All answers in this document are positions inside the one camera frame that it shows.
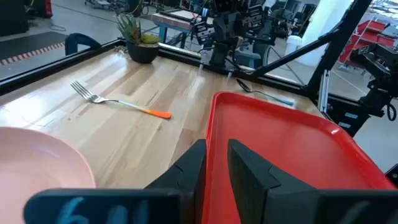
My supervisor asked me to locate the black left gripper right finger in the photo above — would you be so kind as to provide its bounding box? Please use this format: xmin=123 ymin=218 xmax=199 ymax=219
xmin=228 ymin=139 xmax=398 ymax=224

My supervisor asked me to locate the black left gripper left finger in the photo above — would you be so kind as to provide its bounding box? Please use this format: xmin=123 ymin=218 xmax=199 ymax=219
xmin=24 ymin=139 xmax=208 ymax=224

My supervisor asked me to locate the spoon with blue handle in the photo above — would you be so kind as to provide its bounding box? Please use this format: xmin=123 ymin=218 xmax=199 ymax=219
xmin=235 ymin=78 xmax=295 ymax=107

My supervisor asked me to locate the fork with orange handle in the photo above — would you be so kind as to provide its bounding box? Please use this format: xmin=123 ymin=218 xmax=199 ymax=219
xmin=70 ymin=80 xmax=173 ymax=120

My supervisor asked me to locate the pink round plate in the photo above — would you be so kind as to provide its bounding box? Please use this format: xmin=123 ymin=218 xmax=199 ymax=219
xmin=0 ymin=126 xmax=97 ymax=224

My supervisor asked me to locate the red plastic tray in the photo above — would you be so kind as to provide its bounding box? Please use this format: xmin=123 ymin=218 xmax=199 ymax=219
xmin=201 ymin=91 xmax=397 ymax=224

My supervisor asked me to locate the workbench with blue legs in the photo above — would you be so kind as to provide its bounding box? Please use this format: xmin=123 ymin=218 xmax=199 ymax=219
xmin=151 ymin=8 xmax=215 ymax=50

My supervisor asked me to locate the white bin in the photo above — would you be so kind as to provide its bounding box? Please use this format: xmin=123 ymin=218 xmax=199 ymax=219
xmin=284 ymin=34 xmax=303 ymax=57

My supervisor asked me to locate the succulent in black pot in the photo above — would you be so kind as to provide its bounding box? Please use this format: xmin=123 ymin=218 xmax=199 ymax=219
xmin=115 ymin=14 xmax=162 ymax=65

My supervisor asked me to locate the white round column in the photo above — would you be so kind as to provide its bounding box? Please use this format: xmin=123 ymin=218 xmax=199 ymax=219
xmin=297 ymin=0 xmax=355 ymax=68

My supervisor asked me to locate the black base box with labels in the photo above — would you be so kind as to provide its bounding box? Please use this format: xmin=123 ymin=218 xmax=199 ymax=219
xmin=323 ymin=93 xmax=371 ymax=138

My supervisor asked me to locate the red storage shelf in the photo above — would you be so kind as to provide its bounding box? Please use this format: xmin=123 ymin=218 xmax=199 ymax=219
xmin=338 ymin=19 xmax=397 ymax=68

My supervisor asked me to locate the dark blue chair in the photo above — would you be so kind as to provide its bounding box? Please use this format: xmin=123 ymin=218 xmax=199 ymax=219
xmin=64 ymin=32 xmax=102 ymax=57

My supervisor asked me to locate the red and black machine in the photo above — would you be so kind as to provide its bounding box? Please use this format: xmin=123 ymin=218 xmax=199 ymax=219
xmin=24 ymin=0 xmax=53 ymax=19

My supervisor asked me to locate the black floor mat striped edge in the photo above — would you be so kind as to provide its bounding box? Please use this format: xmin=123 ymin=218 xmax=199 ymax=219
xmin=0 ymin=30 xmax=68 ymax=66

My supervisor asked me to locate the black cabinet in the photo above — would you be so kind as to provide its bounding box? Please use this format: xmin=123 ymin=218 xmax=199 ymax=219
xmin=0 ymin=0 xmax=30 ymax=37

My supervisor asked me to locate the silver aluminium bracket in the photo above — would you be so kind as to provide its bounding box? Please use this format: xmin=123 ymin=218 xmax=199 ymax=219
xmin=317 ymin=68 xmax=330 ymax=113

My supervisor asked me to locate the black aluminium rig frame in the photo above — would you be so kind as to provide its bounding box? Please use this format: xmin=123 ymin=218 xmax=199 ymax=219
xmin=0 ymin=0 xmax=374 ymax=97

